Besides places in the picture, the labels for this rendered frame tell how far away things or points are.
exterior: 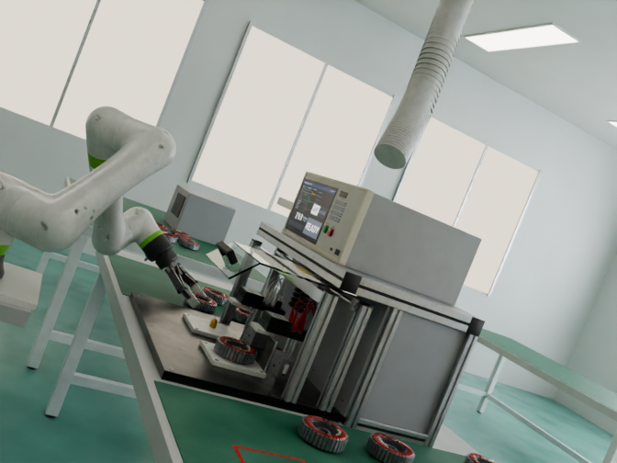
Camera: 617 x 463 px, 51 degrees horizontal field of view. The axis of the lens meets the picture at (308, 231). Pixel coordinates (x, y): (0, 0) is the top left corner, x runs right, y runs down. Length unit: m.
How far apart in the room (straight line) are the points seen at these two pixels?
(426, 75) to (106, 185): 1.91
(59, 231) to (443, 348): 1.00
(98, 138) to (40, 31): 4.38
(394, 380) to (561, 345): 7.62
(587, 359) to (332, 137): 4.56
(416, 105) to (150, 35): 3.69
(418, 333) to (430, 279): 0.17
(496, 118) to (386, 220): 6.26
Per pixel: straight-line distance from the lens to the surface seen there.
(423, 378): 1.76
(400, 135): 3.03
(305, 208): 1.94
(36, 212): 1.64
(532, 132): 8.23
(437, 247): 1.78
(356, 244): 1.66
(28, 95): 6.29
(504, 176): 8.04
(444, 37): 3.34
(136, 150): 1.83
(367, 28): 7.05
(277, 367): 1.77
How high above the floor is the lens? 1.24
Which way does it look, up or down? 2 degrees down
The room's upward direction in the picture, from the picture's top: 22 degrees clockwise
